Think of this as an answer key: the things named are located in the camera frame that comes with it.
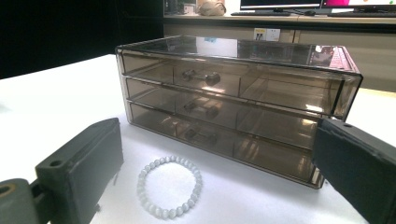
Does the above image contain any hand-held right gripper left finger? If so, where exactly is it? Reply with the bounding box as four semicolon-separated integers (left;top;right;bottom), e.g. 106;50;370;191
35;117;124;224

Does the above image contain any black computer monitor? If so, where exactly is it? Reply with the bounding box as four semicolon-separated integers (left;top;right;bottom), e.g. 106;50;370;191
321;0;396;9
239;0;323;11

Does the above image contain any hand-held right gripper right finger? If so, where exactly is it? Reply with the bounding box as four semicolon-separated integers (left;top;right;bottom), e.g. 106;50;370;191
312;117;396;224

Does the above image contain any smoky clear drawer organizer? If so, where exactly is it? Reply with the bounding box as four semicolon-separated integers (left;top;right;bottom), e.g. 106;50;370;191
115;35;363;190

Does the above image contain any black keyboard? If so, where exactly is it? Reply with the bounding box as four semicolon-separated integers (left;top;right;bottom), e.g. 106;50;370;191
326;12;396;19
231;10;292;17

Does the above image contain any wooden counter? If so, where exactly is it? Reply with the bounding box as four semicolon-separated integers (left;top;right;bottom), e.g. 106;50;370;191
163;13;396;93

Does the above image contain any beige bag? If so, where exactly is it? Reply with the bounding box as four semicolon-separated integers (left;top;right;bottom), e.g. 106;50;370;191
197;0;227;17

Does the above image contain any smoky clear plastic drawer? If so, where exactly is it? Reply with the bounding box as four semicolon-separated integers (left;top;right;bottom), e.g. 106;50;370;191
124;77;335;150
129;102;325;189
120;53;347;118

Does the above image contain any white wall socket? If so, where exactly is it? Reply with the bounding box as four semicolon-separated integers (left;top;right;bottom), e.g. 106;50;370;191
253;27;281;42

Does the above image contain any black curtain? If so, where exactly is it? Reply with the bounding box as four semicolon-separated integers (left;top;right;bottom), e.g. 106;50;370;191
0;0;165;80

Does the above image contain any white bead bracelet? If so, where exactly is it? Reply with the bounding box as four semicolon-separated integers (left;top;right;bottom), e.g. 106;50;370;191
136;155;204;220

